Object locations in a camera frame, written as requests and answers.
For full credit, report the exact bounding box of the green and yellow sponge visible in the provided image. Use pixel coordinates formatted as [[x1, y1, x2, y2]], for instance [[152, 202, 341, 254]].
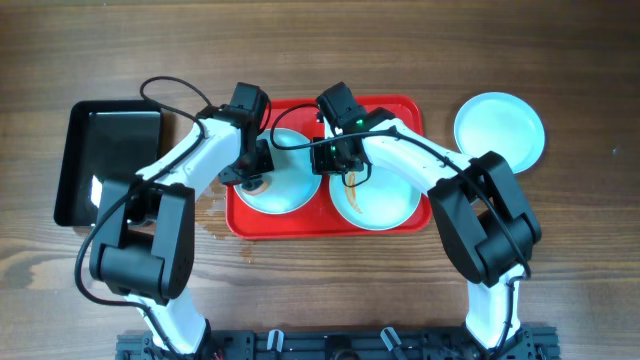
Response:
[[240, 178, 270, 196]]

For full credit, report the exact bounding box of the white plate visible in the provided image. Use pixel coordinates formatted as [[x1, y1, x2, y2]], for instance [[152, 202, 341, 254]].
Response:
[[453, 92, 546, 173], [234, 130, 322, 215], [329, 167, 422, 231]]

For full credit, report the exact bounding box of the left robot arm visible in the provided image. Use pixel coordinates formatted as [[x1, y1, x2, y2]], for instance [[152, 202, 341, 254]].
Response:
[[77, 107, 266, 359]]

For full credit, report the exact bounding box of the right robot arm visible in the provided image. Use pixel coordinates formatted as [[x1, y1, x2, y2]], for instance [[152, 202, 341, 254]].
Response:
[[310, 118, 541, 358]]

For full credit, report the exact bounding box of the red plastic tray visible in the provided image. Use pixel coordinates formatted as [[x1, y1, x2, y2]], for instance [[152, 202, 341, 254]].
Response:
[[226, 95, 432, 240]]

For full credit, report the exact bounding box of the black rectangular water tub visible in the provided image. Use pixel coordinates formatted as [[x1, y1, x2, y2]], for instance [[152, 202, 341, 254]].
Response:
[[53, 100, 163, 227]]

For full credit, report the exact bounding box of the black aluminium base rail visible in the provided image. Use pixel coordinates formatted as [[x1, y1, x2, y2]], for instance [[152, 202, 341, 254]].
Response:
[[115, 325, 561, 360]]

